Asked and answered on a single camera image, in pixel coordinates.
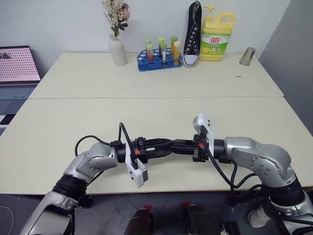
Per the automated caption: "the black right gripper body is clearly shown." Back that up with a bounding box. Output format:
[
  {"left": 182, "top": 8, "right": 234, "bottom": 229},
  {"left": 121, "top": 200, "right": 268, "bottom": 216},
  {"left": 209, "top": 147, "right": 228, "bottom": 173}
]
[{"left": 192, "top": 133, "right": 209, "bottom": 163}]

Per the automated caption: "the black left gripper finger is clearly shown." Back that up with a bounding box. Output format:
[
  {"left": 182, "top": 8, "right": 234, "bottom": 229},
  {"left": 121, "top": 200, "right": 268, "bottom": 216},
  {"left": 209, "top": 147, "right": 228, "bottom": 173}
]
[
  {"left": 145, "top": 138, "right": 177, "bottom": 148},
  {"left": 155, "top": 146, "right": 176, "bottom": 159}
]

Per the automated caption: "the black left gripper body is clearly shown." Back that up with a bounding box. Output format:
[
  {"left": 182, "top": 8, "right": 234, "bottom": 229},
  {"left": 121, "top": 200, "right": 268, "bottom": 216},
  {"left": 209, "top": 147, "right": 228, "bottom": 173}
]
[{"left": 131, "top": 137, "right": 157, "bottom": 164}]

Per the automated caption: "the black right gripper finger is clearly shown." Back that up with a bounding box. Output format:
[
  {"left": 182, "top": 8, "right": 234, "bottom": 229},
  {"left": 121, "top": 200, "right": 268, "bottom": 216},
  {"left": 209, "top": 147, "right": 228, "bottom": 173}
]
[
  {"left": 171, "top": 139, "right": 195, "bottom": 148},
  {"left": 171, "top": 146, "right": 196, "bottom": 156}
]

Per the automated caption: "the dark rounded shape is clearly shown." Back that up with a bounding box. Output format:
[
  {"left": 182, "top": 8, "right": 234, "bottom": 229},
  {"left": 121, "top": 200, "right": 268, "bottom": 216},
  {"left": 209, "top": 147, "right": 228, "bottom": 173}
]
[
  {"left": 186, "top": 204, "right": 216, "bottom": 235},
  {"left": 127, "top": 208, "right": 155, "bottom": 235}
]

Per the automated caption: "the blue test tube rack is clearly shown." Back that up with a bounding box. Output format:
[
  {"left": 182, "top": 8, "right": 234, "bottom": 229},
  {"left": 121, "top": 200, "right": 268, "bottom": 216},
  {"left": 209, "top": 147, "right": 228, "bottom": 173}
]
[{"left": 136, "top": 49, "right": 183, "bottom": 72}]

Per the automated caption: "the small black box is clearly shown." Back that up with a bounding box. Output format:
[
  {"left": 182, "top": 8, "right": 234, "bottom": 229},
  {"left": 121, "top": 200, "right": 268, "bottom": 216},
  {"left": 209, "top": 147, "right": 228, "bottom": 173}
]
[{"left": 219, "top": 221, "right": 242, "bottom": 235}]

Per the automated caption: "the white rounded object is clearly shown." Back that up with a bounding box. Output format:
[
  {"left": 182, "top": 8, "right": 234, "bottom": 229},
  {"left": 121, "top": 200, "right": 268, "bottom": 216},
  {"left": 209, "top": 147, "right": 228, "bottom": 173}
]
[{"left": 247, "top": 205, "right": 271, "bottom": 229}]

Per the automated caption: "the green-capped tube, white content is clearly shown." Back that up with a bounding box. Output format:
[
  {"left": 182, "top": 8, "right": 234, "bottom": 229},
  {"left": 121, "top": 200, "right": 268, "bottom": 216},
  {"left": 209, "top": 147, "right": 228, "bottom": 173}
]
[{"left": 160, "top": 43, "right": 168, "bottom": 68}]

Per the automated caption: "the green-capped tube, red liquid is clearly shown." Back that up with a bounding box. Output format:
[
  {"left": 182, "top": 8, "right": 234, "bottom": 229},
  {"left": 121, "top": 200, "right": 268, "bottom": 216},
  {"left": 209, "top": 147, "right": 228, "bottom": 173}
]
[{"left": 146, "top": 44, "right": 155, "bottom": 64}]

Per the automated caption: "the yellow-capped tube, yellow liquid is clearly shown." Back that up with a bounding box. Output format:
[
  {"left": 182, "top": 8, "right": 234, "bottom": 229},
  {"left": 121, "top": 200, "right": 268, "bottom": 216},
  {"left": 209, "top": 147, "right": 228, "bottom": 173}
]
[{"left": 173, "top": 41, "right": 181, "bottom": 66}]

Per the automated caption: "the white ceramic vase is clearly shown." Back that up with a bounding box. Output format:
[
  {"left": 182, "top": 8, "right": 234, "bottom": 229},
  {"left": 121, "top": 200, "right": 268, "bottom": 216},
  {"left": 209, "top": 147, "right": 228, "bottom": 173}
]
[{"left": 108, "top": 33, "right": 128, "bottom": 67}]

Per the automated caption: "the green-capped tube, orange liquid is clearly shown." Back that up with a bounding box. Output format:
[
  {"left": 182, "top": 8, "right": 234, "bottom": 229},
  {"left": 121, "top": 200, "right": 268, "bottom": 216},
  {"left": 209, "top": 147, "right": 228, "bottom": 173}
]
[{"left": 170, "top": 36, "right": 178, "bottom": 55}]

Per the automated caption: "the black canvas sneaker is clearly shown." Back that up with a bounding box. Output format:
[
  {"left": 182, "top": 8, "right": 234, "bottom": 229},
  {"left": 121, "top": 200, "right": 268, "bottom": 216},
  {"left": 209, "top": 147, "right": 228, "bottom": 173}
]
[{"left": 182, "top": 0, "right": 203, "bottom": 68}]

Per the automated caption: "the steel cup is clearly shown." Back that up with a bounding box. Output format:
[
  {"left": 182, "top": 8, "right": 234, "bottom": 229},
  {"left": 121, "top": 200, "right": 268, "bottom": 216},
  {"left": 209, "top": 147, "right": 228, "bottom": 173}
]
[{"left": 239, "top": 47, "right": 256, "bottom": 66}]

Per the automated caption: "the yellow detergent pump bottle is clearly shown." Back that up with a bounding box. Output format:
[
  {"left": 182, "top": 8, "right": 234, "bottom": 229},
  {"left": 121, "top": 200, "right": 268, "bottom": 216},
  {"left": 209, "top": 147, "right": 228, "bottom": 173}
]
[{"left": 198, "top": 5, "right": 236, "bottom": 62}]

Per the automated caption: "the dried flower bouquet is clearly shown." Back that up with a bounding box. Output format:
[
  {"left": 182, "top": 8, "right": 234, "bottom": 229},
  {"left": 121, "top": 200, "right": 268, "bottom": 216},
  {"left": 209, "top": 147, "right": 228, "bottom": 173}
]
[{"left": 101, "top": 0, "right": 130, "bottom": 38}]

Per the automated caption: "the open laptop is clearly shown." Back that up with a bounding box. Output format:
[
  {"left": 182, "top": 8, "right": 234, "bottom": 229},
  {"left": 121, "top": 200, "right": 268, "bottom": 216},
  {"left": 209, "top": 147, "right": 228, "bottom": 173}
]
[{"left": 0, "top": 45, "right": 42, "bottom": 116}]

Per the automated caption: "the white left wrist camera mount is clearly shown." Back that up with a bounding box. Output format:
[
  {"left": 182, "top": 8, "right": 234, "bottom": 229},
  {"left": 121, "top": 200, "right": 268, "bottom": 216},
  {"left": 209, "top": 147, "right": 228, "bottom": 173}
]
[{"left": 124, "top": 143, "right": 149, "bottom": 188}]

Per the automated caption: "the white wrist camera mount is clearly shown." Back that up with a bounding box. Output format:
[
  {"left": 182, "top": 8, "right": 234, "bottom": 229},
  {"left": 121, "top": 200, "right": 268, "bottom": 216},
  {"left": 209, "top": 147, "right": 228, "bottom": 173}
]
[
  {"left": 124, "top": 143, "right": 149, "bottom": 188},
  {"left": 192, "top": 112, "right": 215, "bottom": 160}
]

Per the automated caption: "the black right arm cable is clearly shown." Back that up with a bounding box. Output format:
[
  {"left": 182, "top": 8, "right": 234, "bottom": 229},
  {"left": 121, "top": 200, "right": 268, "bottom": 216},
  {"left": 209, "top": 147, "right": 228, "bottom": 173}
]
[{"left": 201, "top": 143, "right": 262, "bottom": 196}]

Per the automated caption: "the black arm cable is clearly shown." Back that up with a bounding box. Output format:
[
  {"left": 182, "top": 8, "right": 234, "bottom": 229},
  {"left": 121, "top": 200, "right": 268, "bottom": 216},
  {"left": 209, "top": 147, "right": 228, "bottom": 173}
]
[
  {"left": 201, "top": 143, "right": 262, "bottom": 196},
  {"left": 74, "top": 121, "right": 138, "bottom": 172}
]

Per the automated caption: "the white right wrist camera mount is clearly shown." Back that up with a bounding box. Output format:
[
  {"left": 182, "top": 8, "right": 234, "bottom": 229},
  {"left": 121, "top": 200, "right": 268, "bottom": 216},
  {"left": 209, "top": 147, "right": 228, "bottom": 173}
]
[{"left": 192, "top": 112, "right": 215, "bottom": 160}]

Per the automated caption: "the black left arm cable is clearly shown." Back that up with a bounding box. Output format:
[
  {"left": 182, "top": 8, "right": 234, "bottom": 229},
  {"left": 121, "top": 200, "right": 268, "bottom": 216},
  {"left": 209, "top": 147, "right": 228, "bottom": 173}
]
[{"left": 74, "top": 121, "right": 138, "bottom": 172}]

